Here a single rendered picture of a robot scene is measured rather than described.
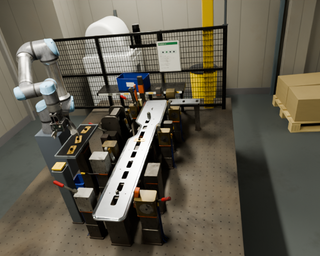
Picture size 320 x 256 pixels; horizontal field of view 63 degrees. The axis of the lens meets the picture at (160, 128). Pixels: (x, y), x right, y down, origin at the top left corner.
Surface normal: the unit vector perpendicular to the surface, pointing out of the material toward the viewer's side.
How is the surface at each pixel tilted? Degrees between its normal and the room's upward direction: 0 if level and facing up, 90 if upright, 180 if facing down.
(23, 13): 90
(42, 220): 0
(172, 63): 90
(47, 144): 90
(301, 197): 0
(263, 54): 90
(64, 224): 0
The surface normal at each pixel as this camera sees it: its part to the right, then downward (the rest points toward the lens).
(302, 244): -0.11, -0.84
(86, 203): -0.17, 0.53
